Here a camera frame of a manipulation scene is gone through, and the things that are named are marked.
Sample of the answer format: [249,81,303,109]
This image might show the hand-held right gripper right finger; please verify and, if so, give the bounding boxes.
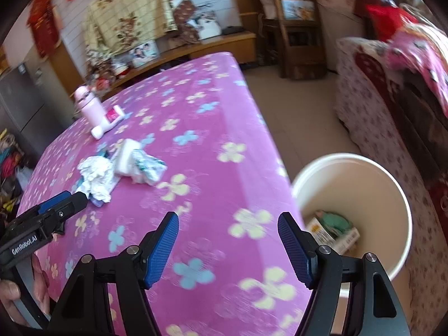
[277,212,412,336]

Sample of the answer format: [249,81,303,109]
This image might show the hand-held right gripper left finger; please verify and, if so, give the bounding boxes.
[49,212,180,336]

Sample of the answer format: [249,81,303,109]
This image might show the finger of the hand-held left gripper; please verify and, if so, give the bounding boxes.
[37,191,75,215]
[45,192,89,236]

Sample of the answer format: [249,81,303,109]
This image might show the white tissue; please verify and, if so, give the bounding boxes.
[77,156,118,204]

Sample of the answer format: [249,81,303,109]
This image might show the dark green packet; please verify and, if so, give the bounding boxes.
[317,211,354,235]

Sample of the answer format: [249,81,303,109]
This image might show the teal packet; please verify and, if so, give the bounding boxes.
[75,150,121,209]

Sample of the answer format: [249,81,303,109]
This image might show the white soft packet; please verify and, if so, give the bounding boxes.
[114,138,142,177]

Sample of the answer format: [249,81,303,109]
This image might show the green and white wrapper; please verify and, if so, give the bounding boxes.
[131,149,168,186]

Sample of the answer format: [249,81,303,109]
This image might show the white plastic bucket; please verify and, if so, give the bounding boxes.
[291,152,413,300]

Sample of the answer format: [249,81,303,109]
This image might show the person's left hand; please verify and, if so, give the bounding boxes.
[0,254,51,326]

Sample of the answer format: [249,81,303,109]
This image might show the white plastic bag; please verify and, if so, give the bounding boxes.
[16,166,34,191]

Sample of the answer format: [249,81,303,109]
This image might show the pile of colourful clothes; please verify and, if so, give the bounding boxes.
[0,129,36,211]

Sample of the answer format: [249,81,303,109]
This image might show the white bottle with red label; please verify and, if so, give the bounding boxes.
[91,105,125,139]

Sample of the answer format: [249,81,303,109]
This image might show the pink water bottle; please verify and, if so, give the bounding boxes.
[73,86,106,128]

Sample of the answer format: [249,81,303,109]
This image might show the grey refrigerator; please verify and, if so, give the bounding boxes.
[0,61,76,155]

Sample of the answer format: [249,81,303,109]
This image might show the floral covered sofa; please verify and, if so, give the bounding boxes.
[334,3,448,336]

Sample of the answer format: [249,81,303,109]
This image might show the pile of wrapped decorations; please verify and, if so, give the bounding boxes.
[86,51,135,92]

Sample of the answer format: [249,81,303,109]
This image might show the pink floral tablecloth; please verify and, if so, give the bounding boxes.
[16,52,309,336]

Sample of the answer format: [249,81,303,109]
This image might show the brown quilted jacket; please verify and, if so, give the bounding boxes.
[388,73,448,190]

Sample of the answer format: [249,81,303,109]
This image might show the wooden chair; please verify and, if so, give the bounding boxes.
[248,0,328,79]

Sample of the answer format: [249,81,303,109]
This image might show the yellow floral cloth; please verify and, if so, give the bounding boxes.
[84,0,179,64]

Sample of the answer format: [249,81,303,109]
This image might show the wooden sideboard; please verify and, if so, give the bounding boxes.
[52,31,258,113]

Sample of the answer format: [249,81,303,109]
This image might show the brown floral cloth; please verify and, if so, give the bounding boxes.
[173,0,204,44]

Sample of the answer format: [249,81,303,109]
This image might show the white gift bag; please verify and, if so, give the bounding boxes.
[191,10,223,39]

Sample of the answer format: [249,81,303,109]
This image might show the pink printed blanket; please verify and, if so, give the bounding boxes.
[385,24,448,116]

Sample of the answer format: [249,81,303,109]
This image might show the folded printed bedding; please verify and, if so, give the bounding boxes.
[261,0,317,20]

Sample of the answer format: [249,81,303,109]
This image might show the red plastic bag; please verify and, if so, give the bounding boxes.
[366,3,417,43]

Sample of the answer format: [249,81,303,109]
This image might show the photo frame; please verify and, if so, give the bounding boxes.
[129,41,159,68]

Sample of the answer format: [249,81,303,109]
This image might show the red wall hanging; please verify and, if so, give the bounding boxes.
[26,0,60,57]

